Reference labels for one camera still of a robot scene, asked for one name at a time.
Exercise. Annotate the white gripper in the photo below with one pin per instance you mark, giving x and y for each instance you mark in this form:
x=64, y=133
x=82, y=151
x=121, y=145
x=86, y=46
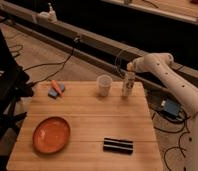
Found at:
x=135, y=66

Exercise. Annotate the white lotion bottle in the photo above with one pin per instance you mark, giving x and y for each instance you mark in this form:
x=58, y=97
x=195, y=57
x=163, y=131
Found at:
x=128, y=83

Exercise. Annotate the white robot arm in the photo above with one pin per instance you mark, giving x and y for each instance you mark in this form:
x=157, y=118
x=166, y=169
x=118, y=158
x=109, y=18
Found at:
x=186, y=93

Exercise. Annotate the clear plastic cup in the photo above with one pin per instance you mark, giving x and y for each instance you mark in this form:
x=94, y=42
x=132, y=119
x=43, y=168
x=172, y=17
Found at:
x=104, y=84

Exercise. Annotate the blue power box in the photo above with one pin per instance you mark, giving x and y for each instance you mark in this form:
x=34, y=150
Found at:
x=170, y=108

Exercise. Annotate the orange carrot toy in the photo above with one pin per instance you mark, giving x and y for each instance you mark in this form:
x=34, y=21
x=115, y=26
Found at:
x=56, y=87

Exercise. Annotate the black striped box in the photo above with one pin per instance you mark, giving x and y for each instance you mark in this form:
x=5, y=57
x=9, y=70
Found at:
x=117, y=145

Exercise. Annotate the blue sponge block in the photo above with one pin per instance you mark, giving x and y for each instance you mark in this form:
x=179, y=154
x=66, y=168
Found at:
x=53, y=93

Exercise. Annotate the orange plate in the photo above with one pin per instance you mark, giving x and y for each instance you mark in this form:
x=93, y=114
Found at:
x=51, y=135

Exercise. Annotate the long metal rail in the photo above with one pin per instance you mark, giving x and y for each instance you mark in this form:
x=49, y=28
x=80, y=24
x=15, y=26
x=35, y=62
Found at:
x=90, y=39

